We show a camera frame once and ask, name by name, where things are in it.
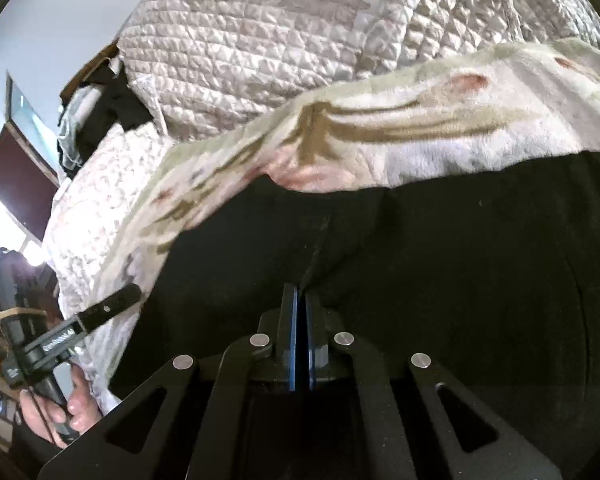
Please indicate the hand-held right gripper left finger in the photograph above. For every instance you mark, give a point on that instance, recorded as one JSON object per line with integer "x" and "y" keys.
{"x": 292, "y": 340}

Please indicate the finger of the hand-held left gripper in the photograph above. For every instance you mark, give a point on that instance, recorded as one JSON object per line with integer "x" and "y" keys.
{"x": 112, "y": 305}

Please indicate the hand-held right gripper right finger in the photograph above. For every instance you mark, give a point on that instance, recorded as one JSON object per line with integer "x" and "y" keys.
{"x": 311, "y": 340}

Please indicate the black pants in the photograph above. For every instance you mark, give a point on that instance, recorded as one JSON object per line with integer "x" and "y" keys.
{"x": 455, "y": 260}

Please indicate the person's left hand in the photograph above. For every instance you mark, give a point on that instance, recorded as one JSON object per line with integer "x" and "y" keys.
{"x": 86, "y": 410}

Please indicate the dark cabinet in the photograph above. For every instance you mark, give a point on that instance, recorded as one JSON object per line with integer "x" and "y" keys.
{"x": 5, "y": 270}

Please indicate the floral quilted bed cover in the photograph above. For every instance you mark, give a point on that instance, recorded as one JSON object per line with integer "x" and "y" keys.
{"x": 95, "y": 210}

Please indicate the dark red board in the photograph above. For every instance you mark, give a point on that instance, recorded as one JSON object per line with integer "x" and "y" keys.
{"x": 20, "y": 185}

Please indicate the light blue cloth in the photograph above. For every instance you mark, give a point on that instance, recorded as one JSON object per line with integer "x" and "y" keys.
{"x": 75, "y": 125}

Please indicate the black garment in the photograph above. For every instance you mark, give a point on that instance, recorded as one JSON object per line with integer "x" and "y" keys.
{"x": 120, "y": 105}

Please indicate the framed mirror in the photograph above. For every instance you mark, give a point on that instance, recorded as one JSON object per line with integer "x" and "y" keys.
{"x": 25, "y": 105}

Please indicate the wooden headboard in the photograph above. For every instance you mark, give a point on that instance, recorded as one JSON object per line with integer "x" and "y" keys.
{"x": 87, "y": 70}

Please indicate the white olive patterned fleece blanket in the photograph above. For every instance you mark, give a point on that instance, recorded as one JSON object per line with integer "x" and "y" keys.
{"x": 430, "y": 125}

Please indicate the white quilted comforter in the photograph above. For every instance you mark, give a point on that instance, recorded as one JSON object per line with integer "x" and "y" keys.
{"x": 280, "y": 35}

